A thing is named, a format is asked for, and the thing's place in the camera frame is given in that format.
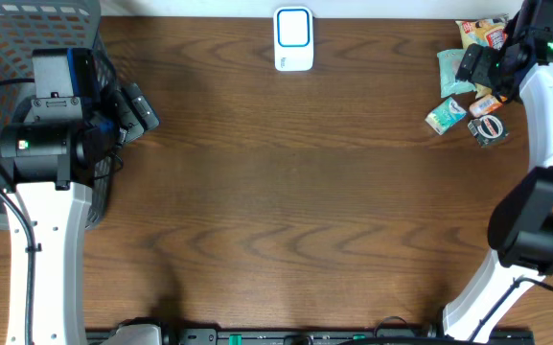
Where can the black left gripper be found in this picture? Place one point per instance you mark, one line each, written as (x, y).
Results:
(129, 113)

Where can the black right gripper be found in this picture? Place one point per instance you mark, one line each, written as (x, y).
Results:
(480, 67)

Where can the orange tissue pack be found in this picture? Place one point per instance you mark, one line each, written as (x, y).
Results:
(486, 105)

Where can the yellow white snack bag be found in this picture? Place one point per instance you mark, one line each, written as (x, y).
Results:
(487, 32)

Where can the mint green snack pouch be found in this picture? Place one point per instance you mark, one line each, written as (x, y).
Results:
(449, 62)

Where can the round green white item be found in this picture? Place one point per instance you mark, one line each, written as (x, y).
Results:
(487, 130)

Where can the green tissue pack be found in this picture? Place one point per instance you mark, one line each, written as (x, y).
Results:
(445, 115)

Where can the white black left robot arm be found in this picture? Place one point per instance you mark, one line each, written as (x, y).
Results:
(62, 141)

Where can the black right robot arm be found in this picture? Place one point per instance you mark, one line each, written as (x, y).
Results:
(520, 229)

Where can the white barcode scanner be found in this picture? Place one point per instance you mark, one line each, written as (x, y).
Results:
(293, 39)

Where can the dark grey plastic basket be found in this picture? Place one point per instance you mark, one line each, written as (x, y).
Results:
(26, 26)

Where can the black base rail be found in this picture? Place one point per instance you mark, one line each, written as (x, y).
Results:
(204, 336)

